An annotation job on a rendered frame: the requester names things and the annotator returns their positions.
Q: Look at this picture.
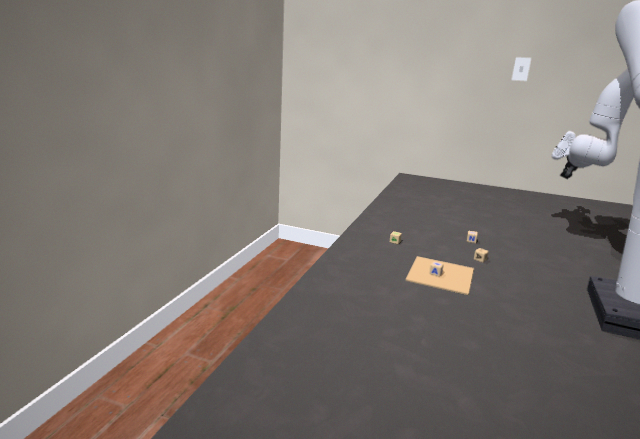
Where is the beige mat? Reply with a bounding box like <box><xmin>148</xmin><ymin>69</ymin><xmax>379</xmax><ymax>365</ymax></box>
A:
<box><xmin>406</xmin><ymin>257</ymin><xmax>474</xmax><ymax>295</ymax></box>

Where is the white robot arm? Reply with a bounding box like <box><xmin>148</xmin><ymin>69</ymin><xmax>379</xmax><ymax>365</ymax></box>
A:
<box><xmin>552</xmin><ymin>0</ymin><xmax>640</xmax><ymax>304</ymax></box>

